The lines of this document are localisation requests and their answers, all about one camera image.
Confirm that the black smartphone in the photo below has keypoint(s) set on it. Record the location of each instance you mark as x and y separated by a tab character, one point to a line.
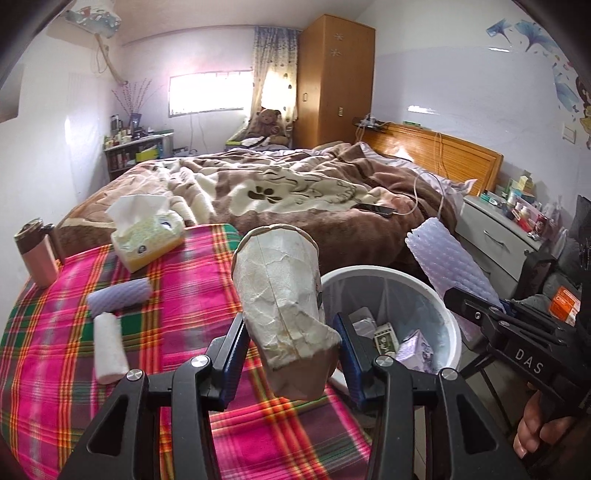
376	209

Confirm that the green cushion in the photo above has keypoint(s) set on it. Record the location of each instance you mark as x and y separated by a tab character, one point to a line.
240	138

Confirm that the black chair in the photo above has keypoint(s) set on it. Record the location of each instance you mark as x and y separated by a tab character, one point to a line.
531	272

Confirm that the wooden wardrobe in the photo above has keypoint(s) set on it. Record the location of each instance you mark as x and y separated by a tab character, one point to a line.
332	83

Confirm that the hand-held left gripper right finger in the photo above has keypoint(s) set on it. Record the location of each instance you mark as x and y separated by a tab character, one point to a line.
348	361

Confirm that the window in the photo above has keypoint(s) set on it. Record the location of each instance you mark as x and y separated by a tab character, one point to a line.
207	92

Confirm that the white trash bin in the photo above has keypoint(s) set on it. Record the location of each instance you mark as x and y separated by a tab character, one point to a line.
444	318

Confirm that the brown teddy bear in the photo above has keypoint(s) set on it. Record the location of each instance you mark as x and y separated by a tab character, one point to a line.
268	124

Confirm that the person's right hand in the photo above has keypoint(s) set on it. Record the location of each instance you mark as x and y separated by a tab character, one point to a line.
531	429

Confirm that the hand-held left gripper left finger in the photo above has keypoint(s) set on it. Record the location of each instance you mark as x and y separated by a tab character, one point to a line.
231	361

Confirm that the white crumpled wrapper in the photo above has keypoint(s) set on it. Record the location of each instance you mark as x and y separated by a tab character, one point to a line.
362	323

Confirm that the blue leaf wall stickers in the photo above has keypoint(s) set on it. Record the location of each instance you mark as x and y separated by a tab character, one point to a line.
565	87

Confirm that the pink mug with brown lid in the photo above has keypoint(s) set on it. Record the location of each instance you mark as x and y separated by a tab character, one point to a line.
39	263

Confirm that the white wall switch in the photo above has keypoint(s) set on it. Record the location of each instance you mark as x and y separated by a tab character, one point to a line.
568	134

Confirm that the power strip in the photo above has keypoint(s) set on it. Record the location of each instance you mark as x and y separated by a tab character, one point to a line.
369	123

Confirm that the small purple carton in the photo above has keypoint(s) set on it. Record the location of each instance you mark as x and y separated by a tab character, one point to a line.
415	348

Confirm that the patterned curtain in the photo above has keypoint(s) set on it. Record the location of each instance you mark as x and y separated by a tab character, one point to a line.
274	69

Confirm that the white foam roll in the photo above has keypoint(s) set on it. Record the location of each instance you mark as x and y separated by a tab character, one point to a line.
108	346

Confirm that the dried branches in vase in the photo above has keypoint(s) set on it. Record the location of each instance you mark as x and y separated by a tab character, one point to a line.
136	97

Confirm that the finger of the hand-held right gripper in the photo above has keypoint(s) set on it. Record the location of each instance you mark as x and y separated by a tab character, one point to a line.
466	307
535	323

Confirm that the bed with brown blanket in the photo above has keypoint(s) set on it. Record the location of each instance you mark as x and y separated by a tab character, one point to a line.
300	203

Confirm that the wall air conditioner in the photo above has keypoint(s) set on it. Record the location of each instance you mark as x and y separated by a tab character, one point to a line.
92	18

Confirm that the green printed box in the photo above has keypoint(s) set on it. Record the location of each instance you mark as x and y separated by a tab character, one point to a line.
387	340

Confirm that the shelf with bottles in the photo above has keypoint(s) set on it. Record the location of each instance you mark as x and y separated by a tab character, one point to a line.
138	152

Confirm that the brown paper cup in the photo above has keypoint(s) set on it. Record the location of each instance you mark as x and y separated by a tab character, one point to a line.
281	300

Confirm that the purple foam net sleeve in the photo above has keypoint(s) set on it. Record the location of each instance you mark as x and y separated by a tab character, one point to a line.
120	295
448	258

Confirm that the wooden headboard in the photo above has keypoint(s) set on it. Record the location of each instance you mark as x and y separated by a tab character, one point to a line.
461	157

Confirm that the cluster of bottles and boxes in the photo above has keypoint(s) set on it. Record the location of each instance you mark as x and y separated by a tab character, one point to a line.
521	207

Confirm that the lilac pillow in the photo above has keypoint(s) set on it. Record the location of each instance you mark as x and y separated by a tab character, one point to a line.
457	185

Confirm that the pink plaid tablecloth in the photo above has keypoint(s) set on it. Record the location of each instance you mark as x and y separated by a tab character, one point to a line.
184	286

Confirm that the grey nightstand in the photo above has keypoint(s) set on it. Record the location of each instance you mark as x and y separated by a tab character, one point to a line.
489	230

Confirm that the yellow tissue box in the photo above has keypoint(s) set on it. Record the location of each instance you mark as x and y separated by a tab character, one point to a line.
147	240

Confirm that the orange package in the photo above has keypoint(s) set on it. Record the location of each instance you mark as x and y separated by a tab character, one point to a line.
565	302

